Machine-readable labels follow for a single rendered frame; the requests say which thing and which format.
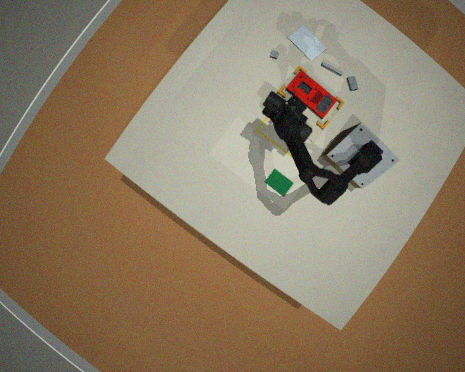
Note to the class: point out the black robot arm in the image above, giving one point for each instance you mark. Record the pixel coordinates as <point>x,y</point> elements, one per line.
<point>287,124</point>

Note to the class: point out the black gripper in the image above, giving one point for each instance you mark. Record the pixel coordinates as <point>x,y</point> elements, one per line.
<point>305,130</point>

